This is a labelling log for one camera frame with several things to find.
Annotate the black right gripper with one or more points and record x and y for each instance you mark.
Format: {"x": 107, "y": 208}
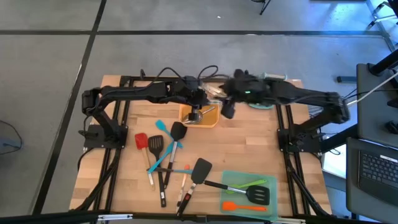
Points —
{"x": 245, "y": 88}

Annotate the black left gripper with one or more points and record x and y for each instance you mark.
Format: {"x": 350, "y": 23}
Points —
{"x": 196, "y": 91}

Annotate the slotted all-black nylon turner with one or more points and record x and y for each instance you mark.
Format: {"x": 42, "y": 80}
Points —
{"x": 155, "y": 145}

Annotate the long teal utensil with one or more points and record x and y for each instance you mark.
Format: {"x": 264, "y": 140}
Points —
{"x": 158, "y": 161}

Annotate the green silicone spatula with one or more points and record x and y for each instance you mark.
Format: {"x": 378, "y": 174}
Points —
{"x": 248, "y": 184}

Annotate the orange silicone spatula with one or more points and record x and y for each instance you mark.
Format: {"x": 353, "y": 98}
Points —
{"x": 230, "y": 206}

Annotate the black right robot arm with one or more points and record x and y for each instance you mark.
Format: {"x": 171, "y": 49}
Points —
{"x": 304, "y": 95}

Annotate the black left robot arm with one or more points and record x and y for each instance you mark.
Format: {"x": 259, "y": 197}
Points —
{"x": 133, "y": 91}

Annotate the metal scoop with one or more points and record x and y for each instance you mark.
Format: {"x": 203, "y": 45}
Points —
{"x": 191, "y": 119}

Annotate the yellow plastic bin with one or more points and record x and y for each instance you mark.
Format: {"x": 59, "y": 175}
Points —
{"x": 211, "y": 119}

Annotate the clear plastic bin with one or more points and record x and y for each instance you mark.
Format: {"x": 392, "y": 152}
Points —
{"x": 216, "y": 93}

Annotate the small teal silicone spatula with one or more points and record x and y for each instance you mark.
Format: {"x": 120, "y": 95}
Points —
{"x": 160, "y": 125}

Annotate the solid black turner steel neck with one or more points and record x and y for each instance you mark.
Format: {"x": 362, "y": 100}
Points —
{"x": 201, "y": 170}

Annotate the steel box grater teal trim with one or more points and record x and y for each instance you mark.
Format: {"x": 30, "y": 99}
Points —
{"x": 273, "y": 76}

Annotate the translucent teal plastic bin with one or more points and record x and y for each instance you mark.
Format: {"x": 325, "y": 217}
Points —
{"x": 248, "y": 214}

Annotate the black stand leg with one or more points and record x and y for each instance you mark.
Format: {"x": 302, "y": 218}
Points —
{"x": 265, "y": 7}

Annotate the black desk leg bar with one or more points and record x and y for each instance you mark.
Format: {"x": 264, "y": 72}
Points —
{"x": 339, "y": 138}

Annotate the white box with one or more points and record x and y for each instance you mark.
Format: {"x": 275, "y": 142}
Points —
{"x": 334, "y": 161}

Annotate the dark metal foot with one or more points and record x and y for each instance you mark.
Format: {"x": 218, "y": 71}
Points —
{"x": 345, "y": 79}

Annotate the grey side table top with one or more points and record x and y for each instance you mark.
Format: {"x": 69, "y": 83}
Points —
{"x": 373, "y": 109}

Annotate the grey laptop black keyboard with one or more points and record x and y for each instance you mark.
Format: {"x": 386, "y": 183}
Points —
{"x": 377, "y": 171}

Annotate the black stand pole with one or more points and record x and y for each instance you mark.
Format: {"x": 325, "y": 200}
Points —
{"x": 385, "y": 65}

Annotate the black aluminium table frame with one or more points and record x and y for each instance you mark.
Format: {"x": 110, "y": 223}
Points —
{"x": 136, "y": 78}

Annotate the silver metal bracket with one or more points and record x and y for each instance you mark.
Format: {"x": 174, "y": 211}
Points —
{"x": 115, "y": 217}
{"x": 289, "y": 221}

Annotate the black horizontal rail bar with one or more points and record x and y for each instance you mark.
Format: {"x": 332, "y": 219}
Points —
{"x": 46, "y": 217}

